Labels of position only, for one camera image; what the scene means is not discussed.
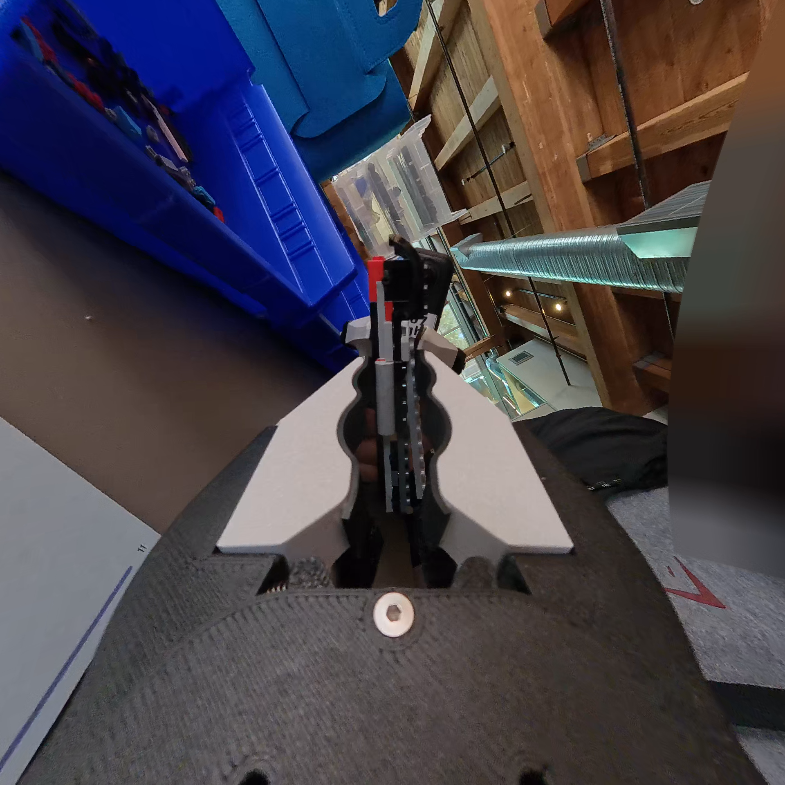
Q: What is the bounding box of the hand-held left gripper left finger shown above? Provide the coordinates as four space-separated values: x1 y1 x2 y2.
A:
216 357 369 561

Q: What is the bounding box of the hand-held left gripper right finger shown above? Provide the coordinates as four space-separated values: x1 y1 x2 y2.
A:
426 368 575 563

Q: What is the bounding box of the pile of loose toy bricks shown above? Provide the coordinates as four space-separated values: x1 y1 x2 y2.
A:
12 15 229 223

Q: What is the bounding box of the pale blue instruction booklet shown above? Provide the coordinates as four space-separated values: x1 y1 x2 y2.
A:
0 417 163 785

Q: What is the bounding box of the toy brick assembly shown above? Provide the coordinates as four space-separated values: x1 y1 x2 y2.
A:
368 236 433 516

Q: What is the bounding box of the silver metal air duct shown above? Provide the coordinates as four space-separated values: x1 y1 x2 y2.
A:
449 224 701 296

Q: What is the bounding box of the clear plastic drawer organizer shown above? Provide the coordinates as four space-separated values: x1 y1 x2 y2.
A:
330 112 470 258

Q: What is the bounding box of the blue plastic bin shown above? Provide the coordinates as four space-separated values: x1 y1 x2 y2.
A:
0 0 363 344
264 270 372 376

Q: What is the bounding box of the blue felt bag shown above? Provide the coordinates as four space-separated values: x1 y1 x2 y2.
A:
213 0 425 185

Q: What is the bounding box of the grey sweatshirt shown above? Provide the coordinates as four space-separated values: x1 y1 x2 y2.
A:
604 484 785 785

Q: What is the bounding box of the person's right hand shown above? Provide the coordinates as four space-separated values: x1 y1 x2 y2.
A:
354 410 382 485

